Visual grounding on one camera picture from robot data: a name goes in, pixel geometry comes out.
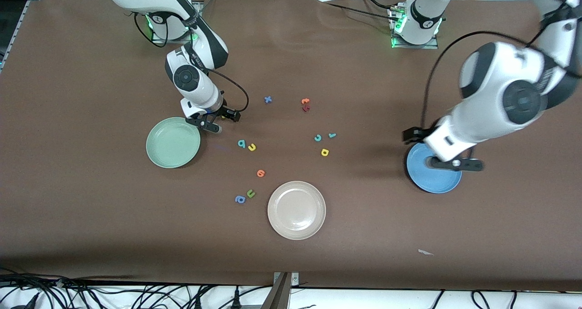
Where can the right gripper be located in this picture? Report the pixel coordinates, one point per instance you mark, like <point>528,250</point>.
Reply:
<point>223,111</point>

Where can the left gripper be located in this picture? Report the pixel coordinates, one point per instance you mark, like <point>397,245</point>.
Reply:
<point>413,135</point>

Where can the yellow foam letter u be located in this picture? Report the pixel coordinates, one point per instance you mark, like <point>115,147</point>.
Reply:
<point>251,147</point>

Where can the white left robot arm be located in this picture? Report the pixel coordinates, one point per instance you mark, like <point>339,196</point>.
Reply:
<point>504,86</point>

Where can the blue plate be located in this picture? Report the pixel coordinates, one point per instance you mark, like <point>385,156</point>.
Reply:
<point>436,181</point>

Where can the green plate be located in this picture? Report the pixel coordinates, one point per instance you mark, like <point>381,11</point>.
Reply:
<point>170,145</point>

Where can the orange foam letter e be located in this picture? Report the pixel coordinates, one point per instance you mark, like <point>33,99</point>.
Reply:
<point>260,173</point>

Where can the green foam letter u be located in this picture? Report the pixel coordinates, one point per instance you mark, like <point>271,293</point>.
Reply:
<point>250,193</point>

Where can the blue foam letter a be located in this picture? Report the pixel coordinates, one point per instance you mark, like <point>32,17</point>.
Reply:
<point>240,199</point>

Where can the white paper scrap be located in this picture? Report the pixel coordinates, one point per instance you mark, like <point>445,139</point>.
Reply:
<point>425,252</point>

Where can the beige plate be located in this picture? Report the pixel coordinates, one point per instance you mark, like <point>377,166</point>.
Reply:
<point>296,210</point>

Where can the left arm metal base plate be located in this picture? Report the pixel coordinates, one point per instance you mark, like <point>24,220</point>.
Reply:
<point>413,47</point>

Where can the metal table bracket post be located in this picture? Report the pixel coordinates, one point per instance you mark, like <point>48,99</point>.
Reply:
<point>279,295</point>

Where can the aluminium table edge rail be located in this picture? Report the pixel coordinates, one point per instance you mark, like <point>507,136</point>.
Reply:
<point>18,25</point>

